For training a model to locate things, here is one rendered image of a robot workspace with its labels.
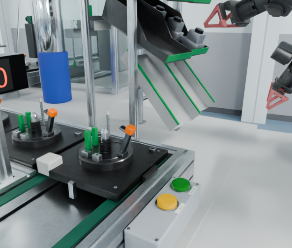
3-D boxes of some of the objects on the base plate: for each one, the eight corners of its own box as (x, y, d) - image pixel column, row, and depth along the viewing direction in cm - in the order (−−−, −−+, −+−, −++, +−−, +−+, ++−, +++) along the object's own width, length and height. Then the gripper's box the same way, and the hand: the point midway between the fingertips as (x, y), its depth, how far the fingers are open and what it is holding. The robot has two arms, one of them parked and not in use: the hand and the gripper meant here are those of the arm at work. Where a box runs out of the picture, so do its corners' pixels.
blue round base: (77, 98, 166) (73, 50, 157) (57, 105, 153) (51, 53, 144) (58, 95, 173) (53, 49, 164) (37, 101, 161) (30, 52, 151)
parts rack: (180, 128, 123) (190, -98, 94) (136, 164, 93) (131, -149, 65) (138, 119, 133) (136, -87, 104) (86, 149, 103) (63, -128, 75)
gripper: (251, 14, 76) (203, 36, 87) (271, 15, 85) (225, 35, 97) (244, -12, 75) (196, 14, 86) (265, -7, 85) (220, 15, 96)
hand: (214, 24), depth 91 cm, fingers open, 9 cm apart
